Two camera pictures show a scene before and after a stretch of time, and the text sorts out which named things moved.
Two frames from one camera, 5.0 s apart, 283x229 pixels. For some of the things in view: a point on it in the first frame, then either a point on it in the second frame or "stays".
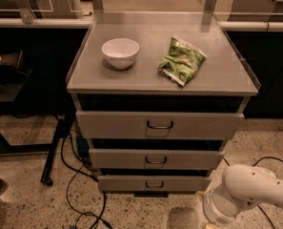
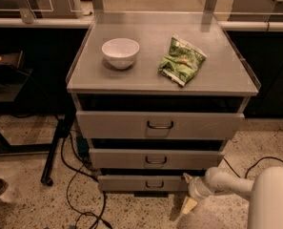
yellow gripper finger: [212, 226] → [188, 205]
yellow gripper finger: [201, 194] → [187, 177]
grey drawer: [154, 158] stays
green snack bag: [182, 62] stays
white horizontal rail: [88, 23] stays
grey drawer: [154, 183] stays
